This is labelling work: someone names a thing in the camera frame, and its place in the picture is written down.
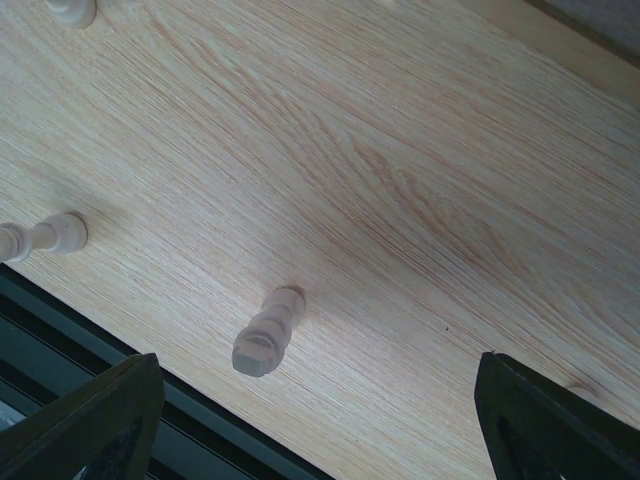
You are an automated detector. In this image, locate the wooden chess board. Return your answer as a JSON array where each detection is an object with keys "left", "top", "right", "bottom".
[{"left": 529, "top": 0, "right": 639, "bottom": 62}]

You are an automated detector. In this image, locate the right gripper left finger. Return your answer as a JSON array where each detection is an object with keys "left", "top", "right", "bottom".
[{"left": 1, "top": 353, "right": 165, "bottom": 479}]

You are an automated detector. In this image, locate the light chess piece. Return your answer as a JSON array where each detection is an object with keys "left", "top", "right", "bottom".
[
  {"left": 45, "top": 0, "right": 97, "bottom": 29},
  {"left": 1, "top": 213, "right": 89, "bottom": 263},
  {"left": 231, "top": 288, "right": 306, "bottom": 378}
]

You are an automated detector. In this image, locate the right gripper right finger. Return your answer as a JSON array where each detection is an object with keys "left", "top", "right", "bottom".
[{"left": 474, "top": 352, "right": 639, "bottom": 479}]

